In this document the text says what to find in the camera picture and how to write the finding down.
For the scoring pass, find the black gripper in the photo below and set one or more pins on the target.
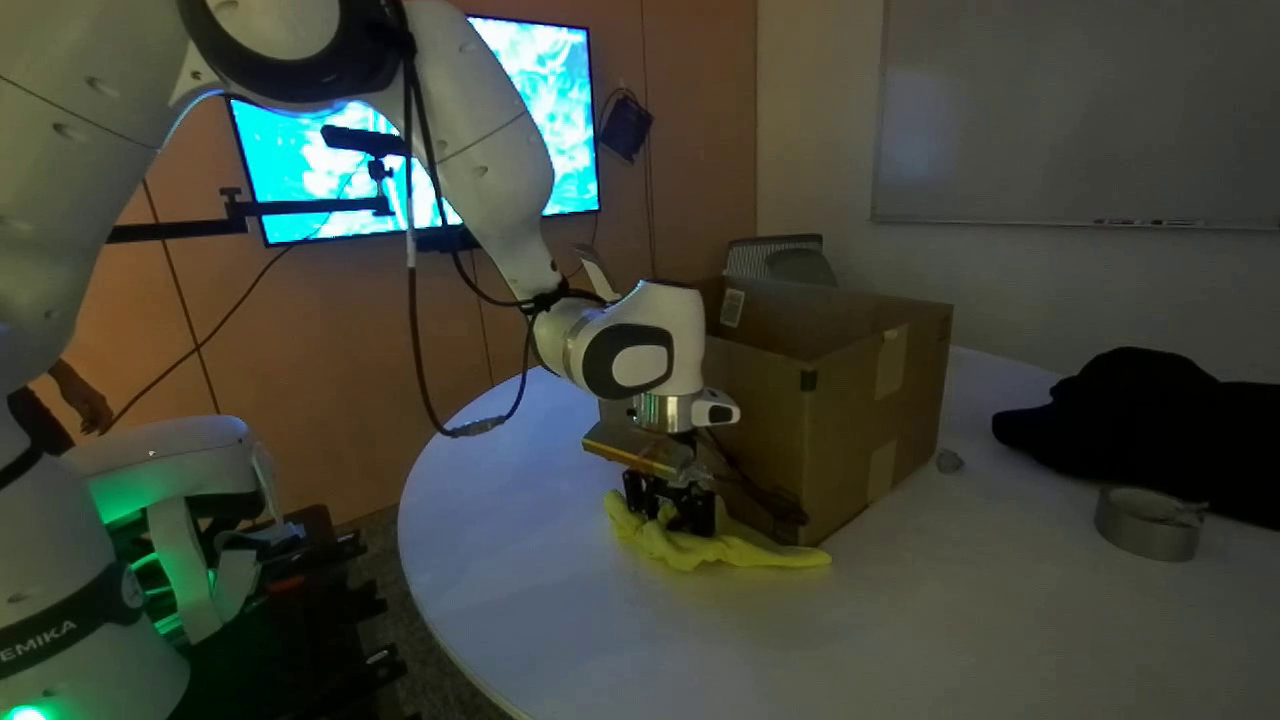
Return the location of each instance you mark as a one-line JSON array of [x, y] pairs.
[[674, 485]]

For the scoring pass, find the yellow microfiber cloth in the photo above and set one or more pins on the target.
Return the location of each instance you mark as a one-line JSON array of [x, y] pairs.
[[692, 555]]

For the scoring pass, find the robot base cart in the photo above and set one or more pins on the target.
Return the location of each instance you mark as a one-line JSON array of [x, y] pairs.
[[254, 597]]

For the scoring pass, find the large cardboard box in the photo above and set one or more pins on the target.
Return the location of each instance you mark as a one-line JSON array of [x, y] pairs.
[[836, 400]]

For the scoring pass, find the small clear plastic cap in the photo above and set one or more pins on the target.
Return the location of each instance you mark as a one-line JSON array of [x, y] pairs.
[[951, 463]]

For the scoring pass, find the black bag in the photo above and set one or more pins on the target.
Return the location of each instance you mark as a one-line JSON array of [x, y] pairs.
[[1157, 420]]

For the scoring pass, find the grey tape roll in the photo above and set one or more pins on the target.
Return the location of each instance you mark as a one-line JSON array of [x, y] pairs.
[[1149, 520]]

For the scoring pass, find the wall mounted tv screen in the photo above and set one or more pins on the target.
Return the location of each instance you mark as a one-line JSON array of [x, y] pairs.
[[349, 155]]

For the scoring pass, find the wall whiteboard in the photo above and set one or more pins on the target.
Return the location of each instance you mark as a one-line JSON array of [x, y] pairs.
[[1081, 115]]

